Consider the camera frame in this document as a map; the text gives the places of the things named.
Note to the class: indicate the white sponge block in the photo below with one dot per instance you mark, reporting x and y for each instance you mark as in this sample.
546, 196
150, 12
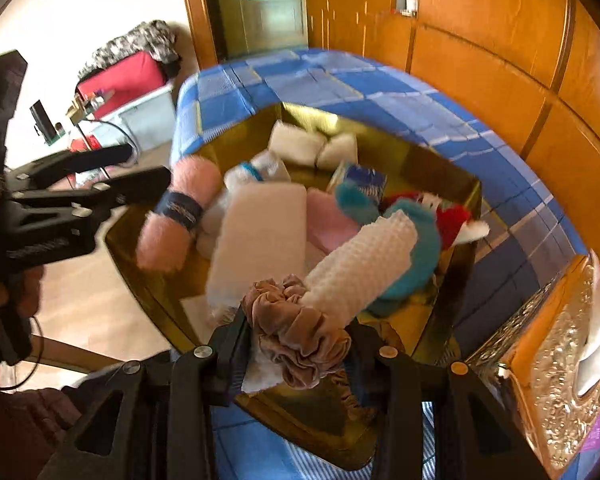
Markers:
337, 152
292, 147

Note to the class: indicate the ornate metallic tissue box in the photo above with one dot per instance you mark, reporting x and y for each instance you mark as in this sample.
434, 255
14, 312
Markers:
545, 350

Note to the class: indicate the red plush toy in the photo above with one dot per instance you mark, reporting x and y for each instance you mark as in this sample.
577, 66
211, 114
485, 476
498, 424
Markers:
452, 222

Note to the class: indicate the brown velvet scrunchie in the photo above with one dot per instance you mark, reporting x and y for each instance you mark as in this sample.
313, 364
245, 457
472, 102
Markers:
300, 330

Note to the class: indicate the blue plaid bedsheet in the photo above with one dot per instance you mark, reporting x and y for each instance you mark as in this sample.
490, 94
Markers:
380, 90

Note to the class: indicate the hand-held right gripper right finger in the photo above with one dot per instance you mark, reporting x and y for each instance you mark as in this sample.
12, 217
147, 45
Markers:
362, 385

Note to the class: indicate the wooden inlaid cabinet door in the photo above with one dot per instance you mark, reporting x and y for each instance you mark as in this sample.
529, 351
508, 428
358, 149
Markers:
350, 10

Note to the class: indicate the gold box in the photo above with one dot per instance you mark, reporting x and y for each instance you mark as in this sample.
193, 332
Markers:
445, 285

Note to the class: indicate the wooden glazed door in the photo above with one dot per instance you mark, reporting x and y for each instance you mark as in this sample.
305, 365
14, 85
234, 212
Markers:
270, 10

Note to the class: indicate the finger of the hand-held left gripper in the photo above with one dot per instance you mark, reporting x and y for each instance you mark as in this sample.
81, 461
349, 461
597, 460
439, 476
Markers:
95, 156
130, 185

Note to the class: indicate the red suitcase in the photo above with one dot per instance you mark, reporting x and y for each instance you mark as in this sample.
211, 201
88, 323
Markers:
125, 77

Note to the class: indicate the wooden wardrobe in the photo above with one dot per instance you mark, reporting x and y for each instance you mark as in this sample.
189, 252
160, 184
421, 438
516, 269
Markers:
505, 35

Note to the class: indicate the person's left hand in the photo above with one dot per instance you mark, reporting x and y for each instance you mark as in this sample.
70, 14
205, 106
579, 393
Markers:
5, 290

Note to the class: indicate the blue tissue pack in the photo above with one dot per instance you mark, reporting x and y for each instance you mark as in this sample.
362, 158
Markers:
365, 180

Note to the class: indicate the white roll with teal band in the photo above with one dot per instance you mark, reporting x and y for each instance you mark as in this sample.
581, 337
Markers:
272, 165

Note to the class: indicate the pink fluffy roll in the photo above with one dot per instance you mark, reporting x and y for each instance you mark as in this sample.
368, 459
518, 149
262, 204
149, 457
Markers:
195, 180

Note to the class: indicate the white storage box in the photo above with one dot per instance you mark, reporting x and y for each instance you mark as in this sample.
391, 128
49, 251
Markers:
145, 120

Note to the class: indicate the white pad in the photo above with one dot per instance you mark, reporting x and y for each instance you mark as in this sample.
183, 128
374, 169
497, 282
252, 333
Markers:
265, 240

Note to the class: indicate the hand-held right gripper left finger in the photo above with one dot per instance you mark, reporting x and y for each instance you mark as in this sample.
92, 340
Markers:
230, 360

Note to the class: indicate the black upright device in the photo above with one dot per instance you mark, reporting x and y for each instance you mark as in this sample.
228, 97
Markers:
37, 117

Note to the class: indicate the white waffle cloth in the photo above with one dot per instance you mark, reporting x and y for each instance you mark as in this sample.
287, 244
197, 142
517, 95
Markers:
365, 260

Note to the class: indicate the camouflage cloth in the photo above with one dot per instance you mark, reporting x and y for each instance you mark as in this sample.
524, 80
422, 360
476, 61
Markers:
145, 40

